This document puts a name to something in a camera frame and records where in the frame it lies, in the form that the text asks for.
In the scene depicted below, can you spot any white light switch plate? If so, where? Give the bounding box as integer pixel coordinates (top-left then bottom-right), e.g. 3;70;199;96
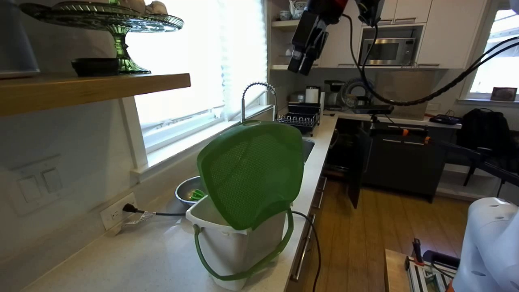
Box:
0;156;63;216

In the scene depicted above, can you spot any black power cable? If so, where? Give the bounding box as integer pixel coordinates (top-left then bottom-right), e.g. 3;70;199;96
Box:
121;203;322;292

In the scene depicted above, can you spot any black bowl on shelf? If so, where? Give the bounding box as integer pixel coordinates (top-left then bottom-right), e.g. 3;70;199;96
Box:
71;58;118;76

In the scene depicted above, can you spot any large steel mixing bowl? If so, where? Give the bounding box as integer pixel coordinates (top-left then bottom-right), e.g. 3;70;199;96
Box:
175;177;207;206

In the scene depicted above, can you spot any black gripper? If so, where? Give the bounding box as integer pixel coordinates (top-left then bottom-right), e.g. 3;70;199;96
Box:
287;0;347;76

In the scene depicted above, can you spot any built-in microwave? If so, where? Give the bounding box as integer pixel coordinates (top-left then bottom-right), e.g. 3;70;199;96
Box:
360;26;421;67

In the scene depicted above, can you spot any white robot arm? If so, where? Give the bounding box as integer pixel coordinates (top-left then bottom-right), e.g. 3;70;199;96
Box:
288;0;519;292

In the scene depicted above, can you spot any white wall outlet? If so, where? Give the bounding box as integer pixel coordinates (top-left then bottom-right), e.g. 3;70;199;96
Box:
100;193;136;235

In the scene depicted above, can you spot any green glass cake stand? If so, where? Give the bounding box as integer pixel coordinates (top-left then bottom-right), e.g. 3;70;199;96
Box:
19;0;183;75

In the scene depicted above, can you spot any green bin lid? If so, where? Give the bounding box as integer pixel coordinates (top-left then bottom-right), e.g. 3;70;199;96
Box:
196;122;305;230

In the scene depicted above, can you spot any chrome sink faucet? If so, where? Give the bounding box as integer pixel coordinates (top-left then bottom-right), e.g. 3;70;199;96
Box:
238;81;279;127

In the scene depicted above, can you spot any green bin handle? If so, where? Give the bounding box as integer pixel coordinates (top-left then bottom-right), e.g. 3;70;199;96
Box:
193;206;295;282

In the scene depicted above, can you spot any wooden wall shelf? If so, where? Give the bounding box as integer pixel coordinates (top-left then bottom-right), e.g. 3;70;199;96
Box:
0;73;191;117

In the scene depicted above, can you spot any black dish rack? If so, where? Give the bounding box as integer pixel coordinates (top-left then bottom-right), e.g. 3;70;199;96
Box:
280;102;319;135

